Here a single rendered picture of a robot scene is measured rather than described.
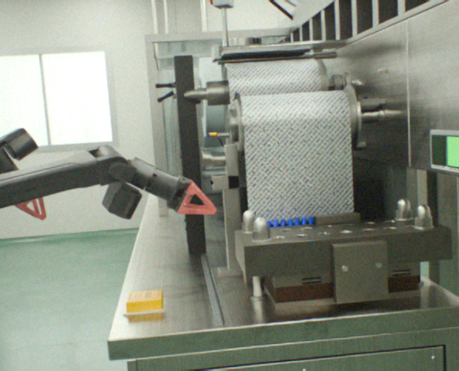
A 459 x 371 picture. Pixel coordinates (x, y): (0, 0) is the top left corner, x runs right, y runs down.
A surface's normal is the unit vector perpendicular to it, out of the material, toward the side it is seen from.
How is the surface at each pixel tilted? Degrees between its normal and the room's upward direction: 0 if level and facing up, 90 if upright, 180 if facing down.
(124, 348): 90
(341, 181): 90
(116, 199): 110
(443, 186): 90
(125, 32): 90
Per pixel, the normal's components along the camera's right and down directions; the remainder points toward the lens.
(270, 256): 0.10, 0.11
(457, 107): -0.99, 0.07
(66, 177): 0.47, 0.38
